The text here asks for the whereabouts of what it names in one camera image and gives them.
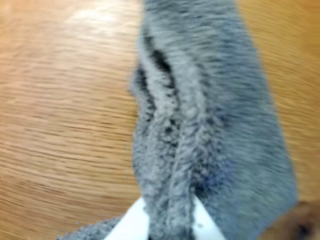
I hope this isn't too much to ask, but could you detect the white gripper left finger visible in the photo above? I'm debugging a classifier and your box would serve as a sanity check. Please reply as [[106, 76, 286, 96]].
[[103, 196, 151, 240]]

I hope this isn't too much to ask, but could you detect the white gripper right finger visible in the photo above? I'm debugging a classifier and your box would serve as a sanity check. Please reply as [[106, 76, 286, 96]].
[[191, 196, 227, 240]]

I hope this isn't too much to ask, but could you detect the grey terry cloth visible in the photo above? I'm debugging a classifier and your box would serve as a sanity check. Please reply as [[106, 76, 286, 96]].
[[55, 0, 300, 240]]

